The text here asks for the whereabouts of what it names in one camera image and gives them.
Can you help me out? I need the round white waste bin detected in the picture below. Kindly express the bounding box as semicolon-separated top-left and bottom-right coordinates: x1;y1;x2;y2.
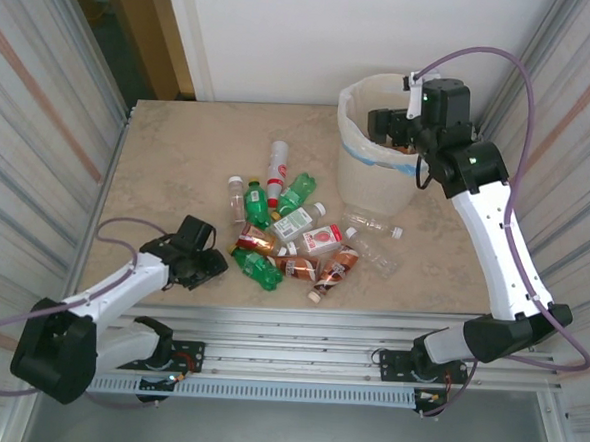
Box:
331;68;460;222

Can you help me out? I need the aluminium rail base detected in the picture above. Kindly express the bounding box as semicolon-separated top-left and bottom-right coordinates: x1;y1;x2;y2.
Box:
28;287;568;399

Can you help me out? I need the white slotted cable duct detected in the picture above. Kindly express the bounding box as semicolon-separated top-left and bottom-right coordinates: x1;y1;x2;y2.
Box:
83;367;419;413

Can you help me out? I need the wooden door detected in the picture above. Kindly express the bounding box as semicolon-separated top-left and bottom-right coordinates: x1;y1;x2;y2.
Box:
56;0;199;104

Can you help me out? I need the small clear bottle white cap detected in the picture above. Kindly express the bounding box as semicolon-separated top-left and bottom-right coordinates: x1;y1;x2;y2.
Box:
224;175;249;227

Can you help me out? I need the white door frame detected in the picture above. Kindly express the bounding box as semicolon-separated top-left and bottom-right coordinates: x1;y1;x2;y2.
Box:
154;0;222;102

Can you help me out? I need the red gold label bottle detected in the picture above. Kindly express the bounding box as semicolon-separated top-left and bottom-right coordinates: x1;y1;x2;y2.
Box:
235;220;290;258

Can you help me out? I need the yellow connector with wires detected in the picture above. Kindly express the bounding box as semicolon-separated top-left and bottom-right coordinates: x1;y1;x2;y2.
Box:
411;387;449;421
136;369;190;406

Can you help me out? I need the crushed green bottle yellow cap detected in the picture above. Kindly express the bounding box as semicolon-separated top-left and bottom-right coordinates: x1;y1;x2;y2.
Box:
270;170;320;223

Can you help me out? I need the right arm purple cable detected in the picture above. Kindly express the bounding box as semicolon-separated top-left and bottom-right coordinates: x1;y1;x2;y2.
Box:
395;41;590;428

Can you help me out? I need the clear bottle red white label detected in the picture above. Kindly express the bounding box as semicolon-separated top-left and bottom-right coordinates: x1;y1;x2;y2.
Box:
283;219;347;263

